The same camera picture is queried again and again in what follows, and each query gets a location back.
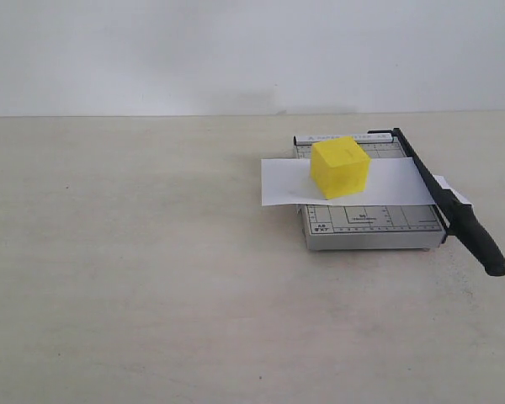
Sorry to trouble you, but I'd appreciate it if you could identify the grey paper cutter base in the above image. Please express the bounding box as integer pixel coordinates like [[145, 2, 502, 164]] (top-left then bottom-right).
[[294, 130, 447, 251]]

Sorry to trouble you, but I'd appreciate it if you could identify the black cutter blade arm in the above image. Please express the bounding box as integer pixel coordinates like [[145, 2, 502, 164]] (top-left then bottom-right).
[[392, 128, 505, 277]]

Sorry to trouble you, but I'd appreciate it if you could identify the yellow foam cube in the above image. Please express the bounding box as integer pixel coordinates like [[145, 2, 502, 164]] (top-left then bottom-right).
[[310, 136, 371, 199]]

